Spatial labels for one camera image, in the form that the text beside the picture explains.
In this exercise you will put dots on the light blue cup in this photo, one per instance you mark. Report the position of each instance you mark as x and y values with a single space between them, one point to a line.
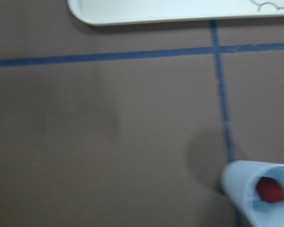
239 180

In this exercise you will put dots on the red strawberry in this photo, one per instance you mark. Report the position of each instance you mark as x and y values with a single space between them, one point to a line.
269 190

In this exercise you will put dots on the cream bear tray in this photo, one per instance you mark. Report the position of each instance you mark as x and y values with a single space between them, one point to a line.
126 12

